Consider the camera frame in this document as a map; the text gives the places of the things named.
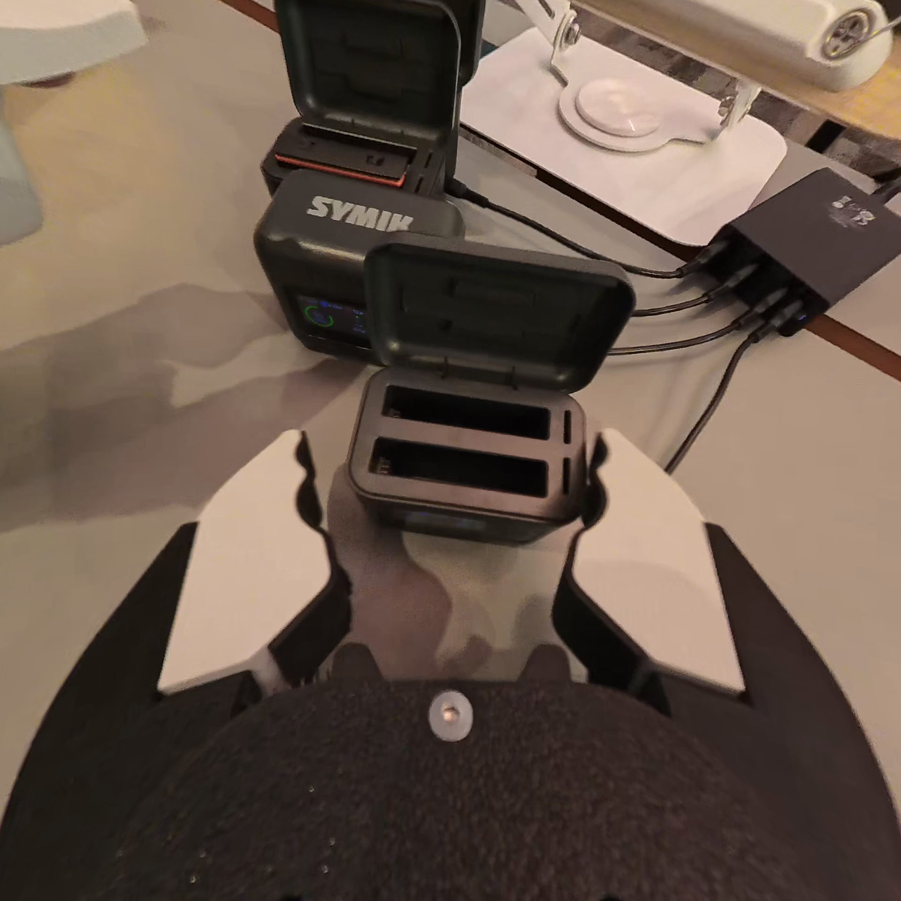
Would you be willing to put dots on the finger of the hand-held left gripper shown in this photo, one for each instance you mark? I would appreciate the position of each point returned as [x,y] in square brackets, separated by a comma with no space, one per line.
[63,35]
[17,169]

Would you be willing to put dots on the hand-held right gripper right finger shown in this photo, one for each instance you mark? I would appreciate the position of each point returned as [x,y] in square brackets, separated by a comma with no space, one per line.
[654,591]

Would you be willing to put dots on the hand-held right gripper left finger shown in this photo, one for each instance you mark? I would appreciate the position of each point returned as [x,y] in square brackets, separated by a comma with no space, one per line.
[239,591]

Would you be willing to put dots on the black battery charger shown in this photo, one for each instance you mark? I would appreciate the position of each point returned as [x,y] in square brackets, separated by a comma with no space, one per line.
[281,253]
[471,35]
[366,63]
[493,310]

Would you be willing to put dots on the red striped black battery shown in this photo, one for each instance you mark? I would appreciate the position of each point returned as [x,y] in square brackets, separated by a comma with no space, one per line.
[338,158]

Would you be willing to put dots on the black power hub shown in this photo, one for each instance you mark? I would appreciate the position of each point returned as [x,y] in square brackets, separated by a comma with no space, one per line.
[809,239]

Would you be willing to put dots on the white stand base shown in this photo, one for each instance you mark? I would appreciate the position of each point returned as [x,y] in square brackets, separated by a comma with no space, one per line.
[633,183]

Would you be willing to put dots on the wooden display board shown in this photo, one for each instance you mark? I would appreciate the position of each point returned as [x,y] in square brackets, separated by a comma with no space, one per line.
[739,35]

